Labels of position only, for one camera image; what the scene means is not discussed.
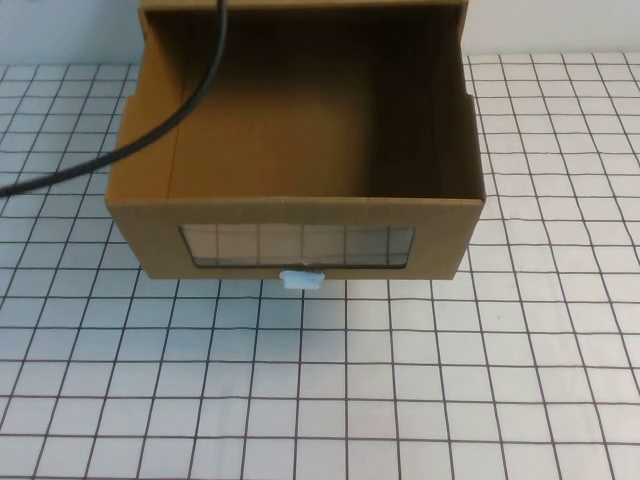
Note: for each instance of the brown cardboard shoe box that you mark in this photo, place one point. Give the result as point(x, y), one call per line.
point(145, 240)

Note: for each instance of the light blue plastic tab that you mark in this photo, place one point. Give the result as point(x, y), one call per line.
point(301, 280)

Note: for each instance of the white black-grid tablecloth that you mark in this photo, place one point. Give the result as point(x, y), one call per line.
point(320, 390)

